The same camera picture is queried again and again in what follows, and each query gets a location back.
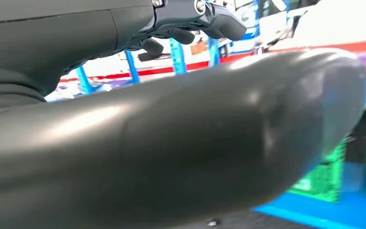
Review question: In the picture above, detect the red barrier tape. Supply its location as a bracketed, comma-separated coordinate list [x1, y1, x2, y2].
[58, 39, 366, 83]

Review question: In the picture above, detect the blue steel shelf rack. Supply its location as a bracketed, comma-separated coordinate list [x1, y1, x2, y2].
[74, 37, 222, 95]
[252, 64, 366, 229]

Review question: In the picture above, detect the green plastic crate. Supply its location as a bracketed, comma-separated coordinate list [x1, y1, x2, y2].
[288, 139, 348, 204]

